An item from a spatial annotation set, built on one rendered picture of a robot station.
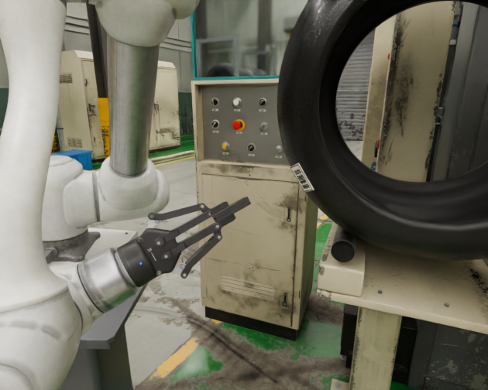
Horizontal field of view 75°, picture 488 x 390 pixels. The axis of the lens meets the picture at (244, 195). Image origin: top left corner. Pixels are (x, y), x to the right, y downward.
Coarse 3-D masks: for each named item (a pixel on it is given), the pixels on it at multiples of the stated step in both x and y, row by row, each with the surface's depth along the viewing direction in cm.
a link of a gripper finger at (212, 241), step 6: (216, 234) 56; (210, 240) 57; (216, 240) 56; (204, 246) 55; (210, 246) 55; (198, 252) 55; (204, 252) 55; (192, 258) 54; (198, 258) 55; (186, 264) 54; (192, 264) 54; (186, 270) 54; (186, 276) 54
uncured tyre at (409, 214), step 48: (336, 0) 51; (384, 0) 71; (432, 0) 69; (480, 0) 66; (288, 48) 58; (336, 48) 77; (288, 96) 58; (288, 144) 62; (336, 144) 84; (336, 192) 59; (384, 192) 82; (432, 192) 78; (480, 192) 74; (384, 240) 59; (432, 240) 55; (480, 240) 52
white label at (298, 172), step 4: (296, 164) 61; (292, 168) 64; (296, 168) 62; (300, 168) 61; (296, 172) 63; (300, 172) 62; (296, 176) 64; (300, 176) 63; (304, 176) 61; (300, 180) 64; (304, 180) 62; (308, 180) 61; (300, 184) 65; (304, 184) 63; (308, 184) 61; (304, 188) 64; (308, 188) 62; (312, 188) 61
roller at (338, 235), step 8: (336, 232) 69; (344, 232) 66; (336, 240) 64; (344, 240) 63; (352, 240) 64; (336, 248) 63; (344, 248) 62; (352, 248) 62; (336, 256) 63; (344, 256) 62; (352, 256) 62
